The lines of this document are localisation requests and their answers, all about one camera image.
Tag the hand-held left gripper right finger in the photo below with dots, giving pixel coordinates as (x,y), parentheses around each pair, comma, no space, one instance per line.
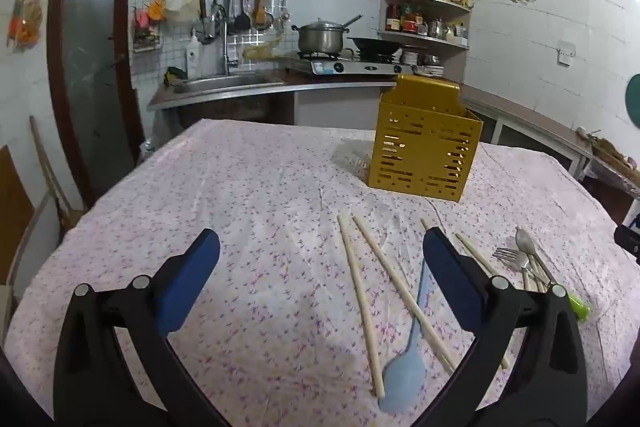
(450,277)

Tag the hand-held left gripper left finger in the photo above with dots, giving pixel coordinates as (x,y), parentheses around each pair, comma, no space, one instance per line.
(187,277)

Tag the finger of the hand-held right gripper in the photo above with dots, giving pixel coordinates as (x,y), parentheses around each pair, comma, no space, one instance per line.
(629,243)

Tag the light blue silicone spoon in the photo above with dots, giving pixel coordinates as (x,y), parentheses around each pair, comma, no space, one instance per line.
(402,382)

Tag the yellow perforated utensil holder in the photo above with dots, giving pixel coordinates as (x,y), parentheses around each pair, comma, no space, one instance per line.
(420,147)

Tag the floral tablecloth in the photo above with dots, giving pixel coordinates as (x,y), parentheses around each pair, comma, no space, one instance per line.
(250,207)

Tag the straw broom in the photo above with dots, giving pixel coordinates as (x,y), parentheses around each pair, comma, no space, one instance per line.
(607,149)

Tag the green round plate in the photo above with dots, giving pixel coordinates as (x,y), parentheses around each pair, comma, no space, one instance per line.
(635,99)

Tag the brown wooden board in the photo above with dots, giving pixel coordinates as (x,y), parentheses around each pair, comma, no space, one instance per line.
(12,207)

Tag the steel sink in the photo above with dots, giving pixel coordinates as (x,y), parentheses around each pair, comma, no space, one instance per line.
(220,83)

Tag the stack of plates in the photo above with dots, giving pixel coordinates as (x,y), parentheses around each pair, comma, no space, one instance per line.
(427,69)

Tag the white soap bottle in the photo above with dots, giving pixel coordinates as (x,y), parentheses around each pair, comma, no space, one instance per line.
(192,57)

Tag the steel faucet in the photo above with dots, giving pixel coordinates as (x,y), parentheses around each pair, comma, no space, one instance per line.
(223,52)

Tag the steel gas stove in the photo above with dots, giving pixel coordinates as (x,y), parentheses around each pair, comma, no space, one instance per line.
(345,67)

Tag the dark brown door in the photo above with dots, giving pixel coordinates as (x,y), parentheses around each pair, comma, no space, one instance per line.
(92,57)

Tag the black wok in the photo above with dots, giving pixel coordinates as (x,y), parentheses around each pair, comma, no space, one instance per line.
(372,46)

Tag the row of condiment bottles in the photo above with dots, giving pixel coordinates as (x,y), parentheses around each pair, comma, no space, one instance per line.
(407,22)

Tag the black hanging ladle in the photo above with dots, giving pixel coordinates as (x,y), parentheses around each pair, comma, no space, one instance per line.
(241,21)

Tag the steel cooking pot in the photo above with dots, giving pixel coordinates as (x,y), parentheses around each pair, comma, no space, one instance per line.
(320,39)

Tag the wooden hanging spatula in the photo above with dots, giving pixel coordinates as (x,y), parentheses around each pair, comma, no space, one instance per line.
(260,12)

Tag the white hanging cloth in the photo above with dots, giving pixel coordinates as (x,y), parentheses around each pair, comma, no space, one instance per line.
(181,2)

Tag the orange hanging bags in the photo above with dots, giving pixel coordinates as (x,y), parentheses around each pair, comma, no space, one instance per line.
(22,22)

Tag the white wall socket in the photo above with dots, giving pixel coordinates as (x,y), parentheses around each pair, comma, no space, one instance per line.
(566,53)

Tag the corner wall shelf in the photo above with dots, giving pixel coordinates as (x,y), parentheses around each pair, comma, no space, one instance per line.
(440,2)

